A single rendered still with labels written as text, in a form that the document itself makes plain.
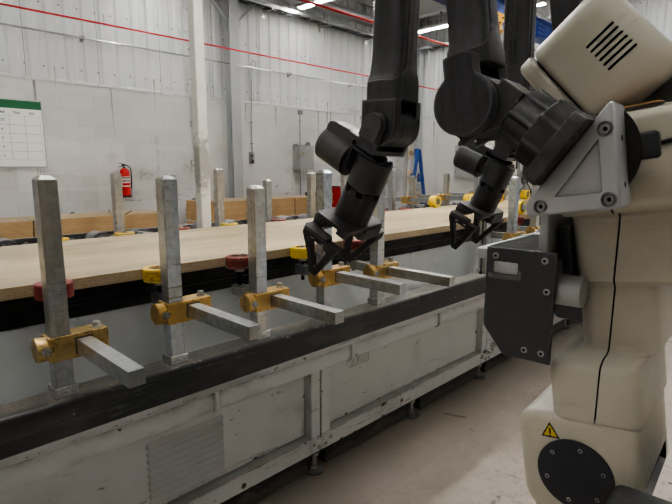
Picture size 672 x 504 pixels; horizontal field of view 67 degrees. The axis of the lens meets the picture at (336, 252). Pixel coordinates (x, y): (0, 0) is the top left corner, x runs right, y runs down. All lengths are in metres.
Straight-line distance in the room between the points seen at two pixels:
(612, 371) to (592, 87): 0.38
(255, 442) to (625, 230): 1.43
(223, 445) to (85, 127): 7.39
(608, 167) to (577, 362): 0.31
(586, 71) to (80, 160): 8.26
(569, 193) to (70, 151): 8.30
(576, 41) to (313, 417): 1.56
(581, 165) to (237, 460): 1.51
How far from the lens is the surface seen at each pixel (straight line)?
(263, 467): 1.90
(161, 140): 9.23
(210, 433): 1.74
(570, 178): 0.62
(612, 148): 0.61
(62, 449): 1.28
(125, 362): 1.00
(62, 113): 8.68
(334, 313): 1.22
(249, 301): 1.36
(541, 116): 0.62
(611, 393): 0.80
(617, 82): 0.76
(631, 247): 0.78
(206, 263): 1.51
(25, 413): 1.17
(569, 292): 0.76
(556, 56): 0.78
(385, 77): 0.74
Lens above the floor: 1.16
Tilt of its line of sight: 9 degrees down
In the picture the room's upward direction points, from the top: straight up
